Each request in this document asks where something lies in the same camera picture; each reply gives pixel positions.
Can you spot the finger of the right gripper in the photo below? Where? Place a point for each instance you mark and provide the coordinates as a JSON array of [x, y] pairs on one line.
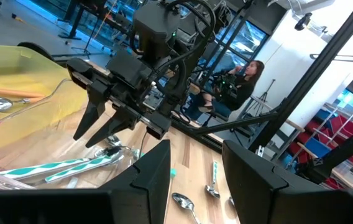
[[91, 105], [117, 124]]

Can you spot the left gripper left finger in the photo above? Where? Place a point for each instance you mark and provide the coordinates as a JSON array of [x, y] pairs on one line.
[[139, 199]]

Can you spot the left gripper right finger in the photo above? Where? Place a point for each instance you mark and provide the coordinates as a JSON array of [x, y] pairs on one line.
[[257, 193]]

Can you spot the teal white striped spoon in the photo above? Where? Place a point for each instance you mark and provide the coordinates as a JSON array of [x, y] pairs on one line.
[[80, 168], [182, 200], [39, 169], [212, 189]]

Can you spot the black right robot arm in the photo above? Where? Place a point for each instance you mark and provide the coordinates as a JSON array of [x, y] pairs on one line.
[[156, 28]]

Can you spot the clear plastic bin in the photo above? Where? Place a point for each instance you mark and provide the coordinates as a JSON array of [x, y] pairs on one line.
[[24, 149]]

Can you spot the yellow translucent plastic tray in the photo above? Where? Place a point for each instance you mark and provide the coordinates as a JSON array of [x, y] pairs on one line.
[[15, 68]]

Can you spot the black teleoperation device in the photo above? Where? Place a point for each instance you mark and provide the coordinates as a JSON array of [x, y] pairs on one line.
[[224, 82]]

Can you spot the person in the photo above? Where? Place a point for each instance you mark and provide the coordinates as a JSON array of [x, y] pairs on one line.
[[241, 90]]

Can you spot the red storage bin shelf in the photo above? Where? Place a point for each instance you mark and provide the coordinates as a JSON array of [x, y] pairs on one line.
[[341, 124]]

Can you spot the black ceiling spotlight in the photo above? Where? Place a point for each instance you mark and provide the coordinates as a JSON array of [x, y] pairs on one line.
[[302, 22]]

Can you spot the black metal table frame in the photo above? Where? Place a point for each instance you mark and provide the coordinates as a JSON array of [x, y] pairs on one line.
[[319, 62]]

